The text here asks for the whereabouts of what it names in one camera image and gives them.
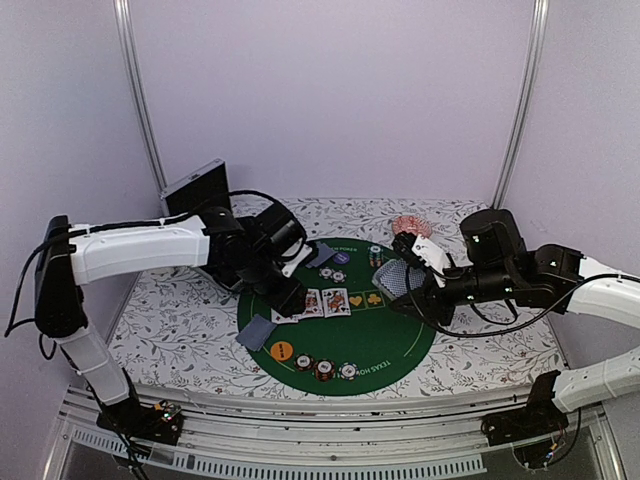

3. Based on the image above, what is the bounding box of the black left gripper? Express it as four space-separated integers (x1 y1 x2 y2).
239 251 309 318

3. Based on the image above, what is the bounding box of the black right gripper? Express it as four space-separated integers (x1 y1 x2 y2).
389 264 516 326

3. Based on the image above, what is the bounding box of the nine of diamonds card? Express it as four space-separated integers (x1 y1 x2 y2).
271 310 300 325

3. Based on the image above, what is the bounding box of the king of diamonds card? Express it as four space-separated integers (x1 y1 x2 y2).
300 289 324 319

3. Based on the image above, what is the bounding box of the blue peach 10 chip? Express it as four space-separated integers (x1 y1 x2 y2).
338 362 359 381
319 267 333 279
332 271 346 283

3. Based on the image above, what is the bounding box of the blue checkered playing card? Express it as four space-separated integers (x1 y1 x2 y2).
236 314 277 351

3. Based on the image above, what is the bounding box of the grey playing card deck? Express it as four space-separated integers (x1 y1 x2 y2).
372 259 408 300

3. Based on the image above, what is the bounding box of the queen of spades card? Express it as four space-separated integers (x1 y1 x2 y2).
321 288 351 318

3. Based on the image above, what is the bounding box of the orange big blind button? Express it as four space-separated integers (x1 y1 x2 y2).
270 341 294 362

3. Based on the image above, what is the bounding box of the purple small blind button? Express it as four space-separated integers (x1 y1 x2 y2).
333 252 350 265

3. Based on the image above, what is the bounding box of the red black 100 chip stack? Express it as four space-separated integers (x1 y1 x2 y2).
294 354 315 372

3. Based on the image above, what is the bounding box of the blue green chip stack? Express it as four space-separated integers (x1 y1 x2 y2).
368 245 383 268

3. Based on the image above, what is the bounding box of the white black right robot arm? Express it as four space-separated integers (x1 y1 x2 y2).
392 208 639 436

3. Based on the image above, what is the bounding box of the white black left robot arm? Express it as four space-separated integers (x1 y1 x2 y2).
4 193 312 434

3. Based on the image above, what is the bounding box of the round green poker mat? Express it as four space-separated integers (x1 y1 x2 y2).
248 238 436 397

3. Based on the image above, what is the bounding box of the red patterned small bowl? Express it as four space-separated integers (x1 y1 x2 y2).
391 215 432 238

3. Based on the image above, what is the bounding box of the aluminium poker chip case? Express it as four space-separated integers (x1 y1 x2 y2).
160 159 231 216

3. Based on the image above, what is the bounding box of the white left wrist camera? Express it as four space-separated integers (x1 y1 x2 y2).
281 245 313 278

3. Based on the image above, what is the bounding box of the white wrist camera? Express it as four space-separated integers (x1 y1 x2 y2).
411 235 451 288
281 245 313 278

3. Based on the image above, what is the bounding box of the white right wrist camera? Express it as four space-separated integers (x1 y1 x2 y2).
411 235 451 288

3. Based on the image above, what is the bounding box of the aluminium front rail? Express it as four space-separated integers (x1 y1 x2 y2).
42 384 626 480

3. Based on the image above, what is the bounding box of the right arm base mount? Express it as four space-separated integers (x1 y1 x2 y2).
480 400 569 470

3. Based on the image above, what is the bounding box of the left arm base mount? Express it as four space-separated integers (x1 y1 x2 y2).
96 399 184 446

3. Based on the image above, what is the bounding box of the right aluminium frame post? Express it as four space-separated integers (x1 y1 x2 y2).
491 0 550 209

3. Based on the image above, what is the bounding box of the aluminium frame post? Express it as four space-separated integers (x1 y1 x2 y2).
113 0 167 192
491 0 550 209

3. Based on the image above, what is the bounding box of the left aluminium frame post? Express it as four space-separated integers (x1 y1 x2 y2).
113 0 167 192

